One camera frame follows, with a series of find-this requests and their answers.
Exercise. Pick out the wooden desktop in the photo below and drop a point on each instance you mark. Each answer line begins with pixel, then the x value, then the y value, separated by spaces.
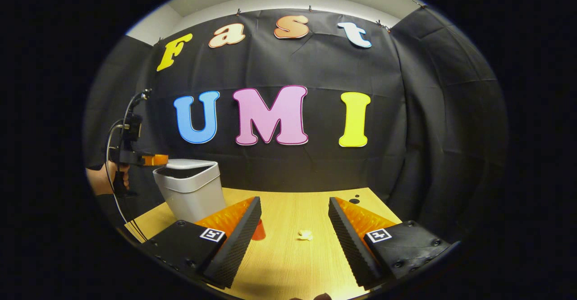
pixel 288 268

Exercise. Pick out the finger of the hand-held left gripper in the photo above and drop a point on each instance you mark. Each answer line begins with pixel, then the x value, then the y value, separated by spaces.
pixel 155 159

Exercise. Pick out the red pop can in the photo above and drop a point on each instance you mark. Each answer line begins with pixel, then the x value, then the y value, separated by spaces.
pixel 258 232

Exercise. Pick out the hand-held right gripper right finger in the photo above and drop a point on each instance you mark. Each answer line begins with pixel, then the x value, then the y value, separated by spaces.
pixel 349 246

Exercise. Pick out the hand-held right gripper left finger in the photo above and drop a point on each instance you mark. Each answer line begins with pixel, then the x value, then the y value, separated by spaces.
pixel 239 246

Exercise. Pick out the paper ball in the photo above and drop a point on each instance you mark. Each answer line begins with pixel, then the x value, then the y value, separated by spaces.
pixel 305 235

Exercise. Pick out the white desktop garbage bin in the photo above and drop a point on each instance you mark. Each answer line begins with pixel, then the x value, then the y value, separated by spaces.
pixel 189 200

